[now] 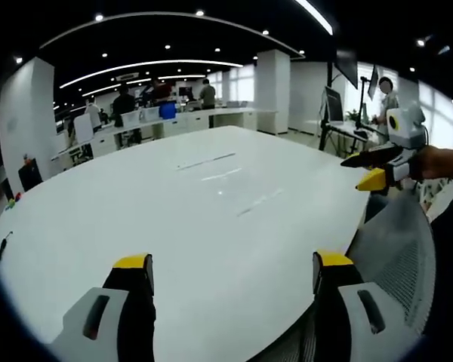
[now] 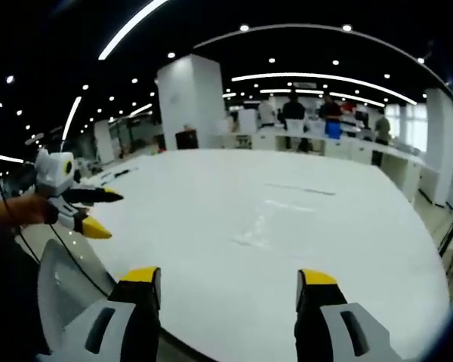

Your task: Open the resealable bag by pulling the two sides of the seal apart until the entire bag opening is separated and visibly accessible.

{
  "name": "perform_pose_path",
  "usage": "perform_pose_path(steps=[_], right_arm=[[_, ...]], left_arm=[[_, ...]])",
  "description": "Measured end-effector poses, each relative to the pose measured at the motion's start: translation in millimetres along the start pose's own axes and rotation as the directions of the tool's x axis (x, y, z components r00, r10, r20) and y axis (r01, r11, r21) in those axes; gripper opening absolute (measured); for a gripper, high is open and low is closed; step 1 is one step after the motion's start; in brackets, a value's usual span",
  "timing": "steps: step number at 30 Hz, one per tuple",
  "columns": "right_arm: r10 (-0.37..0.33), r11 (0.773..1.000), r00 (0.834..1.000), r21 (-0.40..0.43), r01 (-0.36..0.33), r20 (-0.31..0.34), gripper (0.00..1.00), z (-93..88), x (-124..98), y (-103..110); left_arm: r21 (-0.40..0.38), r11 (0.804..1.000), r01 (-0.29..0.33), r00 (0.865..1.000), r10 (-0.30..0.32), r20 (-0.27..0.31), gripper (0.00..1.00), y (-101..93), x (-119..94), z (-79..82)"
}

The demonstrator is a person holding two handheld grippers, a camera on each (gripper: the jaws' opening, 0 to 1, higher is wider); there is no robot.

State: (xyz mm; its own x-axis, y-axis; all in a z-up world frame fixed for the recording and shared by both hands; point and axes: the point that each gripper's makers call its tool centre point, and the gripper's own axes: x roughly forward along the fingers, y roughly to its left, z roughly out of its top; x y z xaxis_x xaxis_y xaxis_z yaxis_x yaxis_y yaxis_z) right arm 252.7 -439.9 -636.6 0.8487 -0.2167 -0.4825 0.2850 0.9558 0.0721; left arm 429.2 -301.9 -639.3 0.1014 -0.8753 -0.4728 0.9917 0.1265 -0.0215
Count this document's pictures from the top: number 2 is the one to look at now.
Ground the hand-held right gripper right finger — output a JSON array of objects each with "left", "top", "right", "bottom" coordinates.
[{"left": 294, "top": 268, "right": 403, "bottom": 362}]

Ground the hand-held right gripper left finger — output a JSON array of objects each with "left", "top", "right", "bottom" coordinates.
[{"left": 35, "top": 266, "right": 162, "bottom": 362}]

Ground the clear resealable bag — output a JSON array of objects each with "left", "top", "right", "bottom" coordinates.
[{"left": 232, "top": 182, "right": 337, "bottom": 259}]

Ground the person's left hand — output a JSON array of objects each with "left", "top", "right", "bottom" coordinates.
[{"left": 0, "top": 193, "right": 60, "bottom": 227}]

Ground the long ceiling light strip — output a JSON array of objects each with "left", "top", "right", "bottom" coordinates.
[
  {"left": 61, "top": 96, "right": 82, "bottom": 143},
  {"left": 230, "top": 72, "right": 418, "bottom": 106},
  {"left": 97, "top": 0, "right": 169, "bottom": 61}
]

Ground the black box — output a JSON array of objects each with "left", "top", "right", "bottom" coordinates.
[{"left": 174, "top": 129, "right": 199, "bottom": 151}]

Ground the long white counter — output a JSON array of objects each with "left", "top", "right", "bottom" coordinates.
[{"left": 211, "top": 126, "right": 427, "bottom": 205}]

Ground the blue box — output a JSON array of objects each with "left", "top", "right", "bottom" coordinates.
[{"left": 324, "top": 120, "right": 343, "bottom": 140}]

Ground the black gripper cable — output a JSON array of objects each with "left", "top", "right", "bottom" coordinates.
[{"left": 49, "top": 222, "right": 112, "bottom": 299}]

